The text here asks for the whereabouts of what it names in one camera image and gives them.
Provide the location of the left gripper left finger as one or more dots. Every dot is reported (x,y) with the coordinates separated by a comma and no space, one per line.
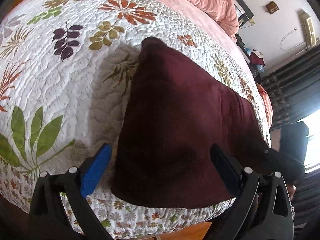
(48,218)

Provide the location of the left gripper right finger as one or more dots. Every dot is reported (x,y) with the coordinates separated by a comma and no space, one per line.
(262,207)

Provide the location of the maroon pants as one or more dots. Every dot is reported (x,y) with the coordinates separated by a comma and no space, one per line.
(176,112)

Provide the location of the dark curtain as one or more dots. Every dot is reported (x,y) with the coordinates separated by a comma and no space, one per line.
(294,89)

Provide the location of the cluttered bedside table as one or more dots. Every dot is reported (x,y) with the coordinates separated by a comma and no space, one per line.
(253,58)

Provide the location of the dark headboard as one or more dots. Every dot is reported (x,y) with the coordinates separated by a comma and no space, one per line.
(243,12)

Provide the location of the floral quilted bedspread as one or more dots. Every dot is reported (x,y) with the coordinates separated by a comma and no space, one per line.
(66,73)

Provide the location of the pink bed sheet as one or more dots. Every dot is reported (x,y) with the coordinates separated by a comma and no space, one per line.
(208,25)

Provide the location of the wall air conditioner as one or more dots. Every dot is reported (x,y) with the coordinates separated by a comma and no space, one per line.
(309,29)

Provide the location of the brown wall switch panel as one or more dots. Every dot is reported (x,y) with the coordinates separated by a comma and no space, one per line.
(272,7)

